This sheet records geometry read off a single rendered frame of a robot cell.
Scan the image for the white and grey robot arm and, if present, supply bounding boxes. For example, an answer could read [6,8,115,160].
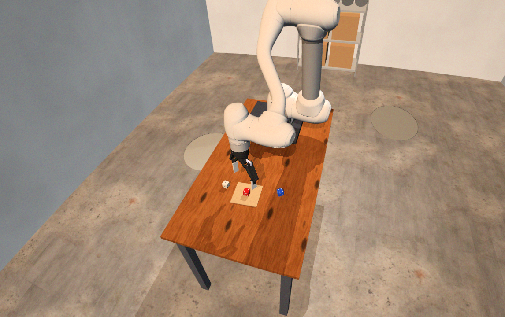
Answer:
[224,0,340,153]

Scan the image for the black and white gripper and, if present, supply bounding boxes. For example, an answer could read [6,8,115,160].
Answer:
[229,149,259,190]

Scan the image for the beige square mat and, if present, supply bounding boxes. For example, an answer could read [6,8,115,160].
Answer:
[230,182,263,207]

